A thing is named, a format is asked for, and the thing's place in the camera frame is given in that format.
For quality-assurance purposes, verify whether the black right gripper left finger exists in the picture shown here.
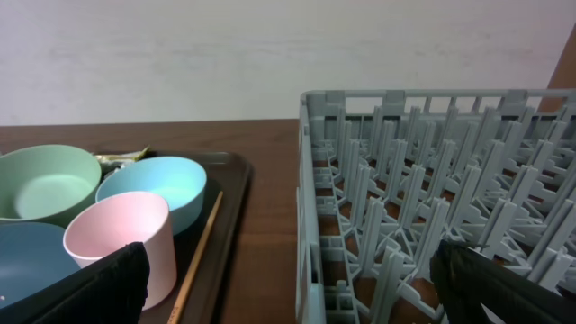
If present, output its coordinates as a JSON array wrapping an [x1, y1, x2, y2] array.
[[1, 242, 150, 324]]

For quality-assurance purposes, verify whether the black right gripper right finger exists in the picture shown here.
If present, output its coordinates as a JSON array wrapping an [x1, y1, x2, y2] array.
[[430, 240, 575, 324]]

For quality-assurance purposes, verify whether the pink cup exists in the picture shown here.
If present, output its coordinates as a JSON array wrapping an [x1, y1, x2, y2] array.
[[63, 192, 177, 311]]

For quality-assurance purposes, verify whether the light blue bowl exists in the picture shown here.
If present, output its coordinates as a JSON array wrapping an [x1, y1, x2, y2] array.
[[95, 157, 208, 236]]

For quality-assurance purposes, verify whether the grey dishwasher rack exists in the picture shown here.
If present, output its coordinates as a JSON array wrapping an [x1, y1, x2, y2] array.
[[295, 89, 575, 323]]

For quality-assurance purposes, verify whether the wooden chopstick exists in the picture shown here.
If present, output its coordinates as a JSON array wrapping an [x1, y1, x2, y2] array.
[[167, 192, 224, 324]]

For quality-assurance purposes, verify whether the dark blue plate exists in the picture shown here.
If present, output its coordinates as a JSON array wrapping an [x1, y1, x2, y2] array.
[[0, 222, 79, 308]]

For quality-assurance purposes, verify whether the dark brown serving tray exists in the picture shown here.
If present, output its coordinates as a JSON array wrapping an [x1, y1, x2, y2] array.
[[92, 151, 253, 324]]

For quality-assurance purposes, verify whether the yellow green snack wrapper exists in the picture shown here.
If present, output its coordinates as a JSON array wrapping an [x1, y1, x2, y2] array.
[[94, 147, 149, 173]]

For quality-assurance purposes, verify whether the mint green bowl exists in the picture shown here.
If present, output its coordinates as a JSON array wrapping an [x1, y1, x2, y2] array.
[[1, 144, 103, 228]]

